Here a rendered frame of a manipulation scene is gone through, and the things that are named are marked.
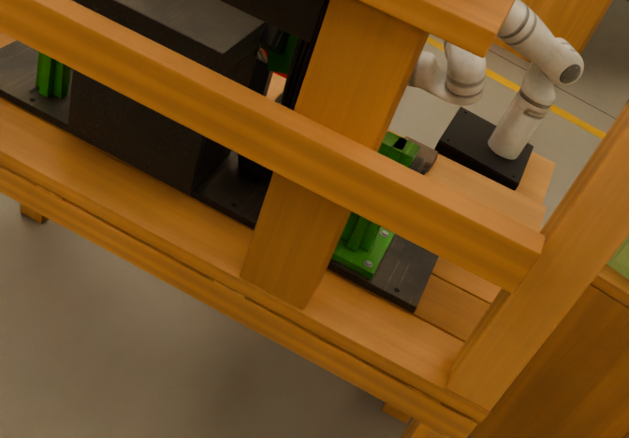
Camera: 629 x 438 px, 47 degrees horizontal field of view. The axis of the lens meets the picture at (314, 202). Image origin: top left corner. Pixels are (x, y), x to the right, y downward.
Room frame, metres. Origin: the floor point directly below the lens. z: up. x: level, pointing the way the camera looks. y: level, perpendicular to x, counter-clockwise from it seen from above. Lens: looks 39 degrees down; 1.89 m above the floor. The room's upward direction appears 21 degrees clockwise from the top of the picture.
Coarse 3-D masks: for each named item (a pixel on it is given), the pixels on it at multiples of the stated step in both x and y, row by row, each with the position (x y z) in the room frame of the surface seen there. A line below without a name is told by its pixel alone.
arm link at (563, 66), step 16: (528, 16) 1.63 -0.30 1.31; (528, 32) 1.62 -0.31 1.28; (544, 32) 1.66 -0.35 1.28; (512, 48) 1.66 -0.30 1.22; (528, 48) 1.64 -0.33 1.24; (544, 48) 1.66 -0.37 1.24; (560, 48) 1.69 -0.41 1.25; (544, 64) 1.67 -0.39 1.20; (560, 64) 1.69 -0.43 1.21; (576, 64) 1.71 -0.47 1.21; (560, 80) 1.71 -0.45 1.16; (576, 80) 1.73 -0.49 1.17
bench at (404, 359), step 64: (0, 128) 1.11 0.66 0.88; (64, 192) 1.03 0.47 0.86; (128, 192) 1.08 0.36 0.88; (128, 256) 1.01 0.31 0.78; (192, 256) 0.98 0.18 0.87; (256, 320) 0.96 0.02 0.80; (320, 320) 0.94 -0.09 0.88; (384, 320) 1.00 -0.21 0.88; (448, 320) 1.07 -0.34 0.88; (384, 384) 0.91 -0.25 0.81
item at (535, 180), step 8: (536, 160) 1.85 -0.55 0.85; (544, 160) 1.87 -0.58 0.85; (528, 168) 1.79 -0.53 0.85; (536, 168) 1.81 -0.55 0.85; (544, 168) 1.82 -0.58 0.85; (552, 168) 1.84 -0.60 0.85; (528, 176) 1.75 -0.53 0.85; (536, 176) 1.77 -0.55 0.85; (544, 176) 1.78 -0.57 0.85; (520, 184) 1.70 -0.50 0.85; (528, 184) 1.71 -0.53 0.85; (536, 184) 1.73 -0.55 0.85; (544, 184) 1.74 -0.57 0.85; (520, 192) 1.66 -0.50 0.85; (528, 192) 1.68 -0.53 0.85; (536, 192) 1.69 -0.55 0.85; (544, 192) 1.71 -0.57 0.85; (536, 200) 1.65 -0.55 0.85
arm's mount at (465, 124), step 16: (464, 112) 1.86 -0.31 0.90; (448, 128) 1.74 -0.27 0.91; (464, 128) 1.77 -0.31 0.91; (480, 128) 1.81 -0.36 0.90; (448, 144) 1.66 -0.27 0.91; (464, 144) 1.69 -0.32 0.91; (480, 144) 1.73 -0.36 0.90; (528, 144) 1.84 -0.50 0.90; (464, 160) 1.64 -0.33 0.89; (480, 160) 1.65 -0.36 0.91; (496, 160) 1.68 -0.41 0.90; (512, 160) 1.72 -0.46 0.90; (528, 160) 1.75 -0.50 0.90; (496, 176) 1.62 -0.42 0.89; (512, 176) 1.64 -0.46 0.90
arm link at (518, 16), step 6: (516, 0) 1.62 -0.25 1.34; (516, 6) 1.61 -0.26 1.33; (522, 6) 1.63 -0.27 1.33; (510, 12) 1.59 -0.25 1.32; (516, 12) 1.60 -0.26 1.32; (522, 12) 1.62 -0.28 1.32; (528, 12) 1.64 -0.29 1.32; (510, 18) 1.59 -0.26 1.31; (516, 18) 1.60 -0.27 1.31; (522, 18) 1.61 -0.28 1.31; (504, 24) 1.59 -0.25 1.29; (510, 24) 1.59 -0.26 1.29; (516, 24) 1.60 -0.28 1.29; (522, 24) 1.61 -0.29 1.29; (504, 30) 1.60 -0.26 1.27; (510, 30) 1.60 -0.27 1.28; (516, 30) 1.60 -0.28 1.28; (498, 36) 1.63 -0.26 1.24; (504, 36) 1.61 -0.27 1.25; (510, 36) 1.61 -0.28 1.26
